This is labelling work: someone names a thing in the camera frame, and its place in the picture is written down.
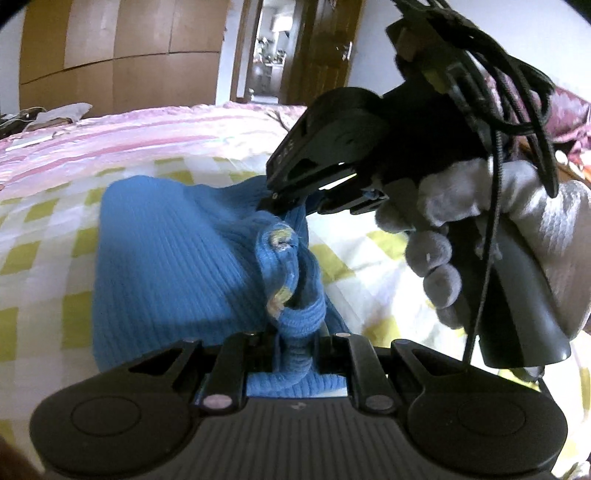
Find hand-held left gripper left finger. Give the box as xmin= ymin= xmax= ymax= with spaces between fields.
xmin=124 ymin=332 xmax=278 ymax=412

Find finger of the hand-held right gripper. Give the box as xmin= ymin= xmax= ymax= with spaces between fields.
xmin=316 ymin=187 xmax=391 ymax=217
xmin=257 ymin=185 xmax=320 ymax=217

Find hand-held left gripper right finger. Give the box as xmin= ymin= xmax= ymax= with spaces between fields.
xmin=316 ymin=332 xmax=468 ymax=412

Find blue striped knit sweater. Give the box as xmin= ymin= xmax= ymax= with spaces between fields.
xmin=92 ymin=178 xmax=348 ymax=400

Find person's right hand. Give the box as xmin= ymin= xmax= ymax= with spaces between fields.
xmin=376 ymin=159 xmax=591 ymax=343

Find brown wooden door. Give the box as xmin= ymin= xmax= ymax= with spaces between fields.
xmin=286 ymin=0 xmax=366 ymax=108

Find pink striped quilt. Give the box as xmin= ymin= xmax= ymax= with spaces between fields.
xmin=0 ymin=102 xmax=308 ymax=199

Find brown wooden wardrobe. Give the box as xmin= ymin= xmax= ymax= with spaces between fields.
xmin=18 ymin=0 xmax=232 ymax=119

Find yellow white checked bedsheet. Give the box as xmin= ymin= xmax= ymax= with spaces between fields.
xmin=0 ymin=157 xmax=591 ymax=480

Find pink floral bedding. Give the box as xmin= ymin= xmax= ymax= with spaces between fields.
xmin=545 ymin=85 xmax=591 ymax=154

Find white folded cloth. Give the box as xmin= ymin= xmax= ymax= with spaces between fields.
xmin=28 ymin=102 xmax=93 ymax=126

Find white flat book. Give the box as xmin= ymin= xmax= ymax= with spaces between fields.
xmin=4 ymin=133 xmax=59 ymax=151

